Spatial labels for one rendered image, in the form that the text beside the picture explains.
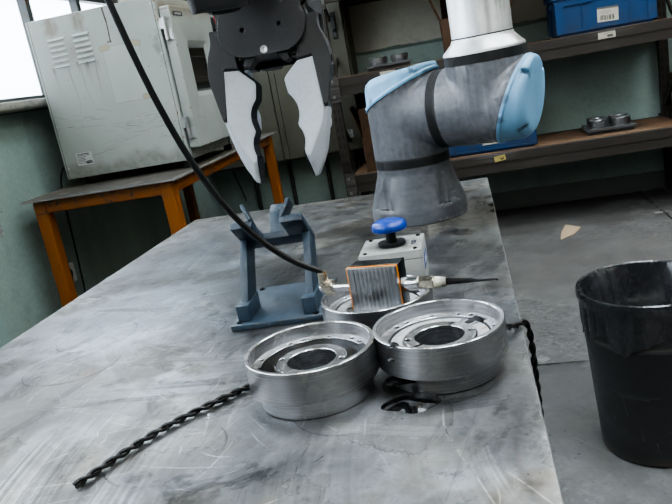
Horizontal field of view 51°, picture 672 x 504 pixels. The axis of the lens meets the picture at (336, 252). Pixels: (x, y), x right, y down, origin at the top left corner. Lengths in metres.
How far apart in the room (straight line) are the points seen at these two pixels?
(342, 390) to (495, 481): 0.14
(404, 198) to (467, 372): 0.57
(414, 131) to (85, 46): 2.06
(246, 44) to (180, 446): 0.31
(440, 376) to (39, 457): 0.31
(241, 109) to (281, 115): 3.88
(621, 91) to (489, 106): 3.68
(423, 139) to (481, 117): 0.10
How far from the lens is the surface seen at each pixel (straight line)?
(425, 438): 0.49
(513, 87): 0.99
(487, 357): 0.54
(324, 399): 0.53
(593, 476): 1.89
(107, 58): 2.92
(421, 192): 1.07
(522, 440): 0.48
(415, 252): 0.77
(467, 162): 4.00
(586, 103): 4.63
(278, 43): 0.57
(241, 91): 0.58
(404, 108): 1.05
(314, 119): 0.57
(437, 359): 0.52
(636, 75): 4.68
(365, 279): 0.64
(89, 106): 2.97
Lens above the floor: 1.05
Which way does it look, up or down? 14 degrees down
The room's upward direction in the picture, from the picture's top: 10 degrees counter-clockwise
